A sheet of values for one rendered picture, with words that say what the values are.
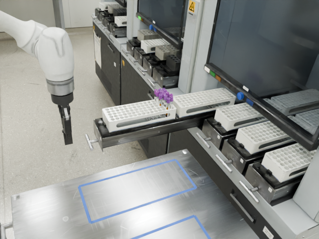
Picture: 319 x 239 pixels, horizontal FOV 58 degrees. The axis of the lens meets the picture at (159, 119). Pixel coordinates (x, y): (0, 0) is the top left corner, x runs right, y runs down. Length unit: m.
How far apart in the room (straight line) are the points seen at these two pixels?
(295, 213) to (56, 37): 0.96
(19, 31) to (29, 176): 1.32
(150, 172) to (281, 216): 0.46
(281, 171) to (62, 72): 0.79
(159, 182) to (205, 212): 0.17
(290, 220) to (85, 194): 0.67
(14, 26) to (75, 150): 1.43
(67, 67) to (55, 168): 1.33
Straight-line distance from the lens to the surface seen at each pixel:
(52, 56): 0.95
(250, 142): 1.13
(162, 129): 1.21
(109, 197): 0.90
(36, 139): 2.50
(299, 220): 1.10
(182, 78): 1.58
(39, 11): 4.58
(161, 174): 0.97
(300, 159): 1.12
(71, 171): 2.16
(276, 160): 1.07
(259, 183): 1.10
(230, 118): 1.22
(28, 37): 1.07
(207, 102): 1.29
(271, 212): 1.10
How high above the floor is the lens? 1.51
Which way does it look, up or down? 35 degrees down
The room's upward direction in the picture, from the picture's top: 5 degrees clockwise
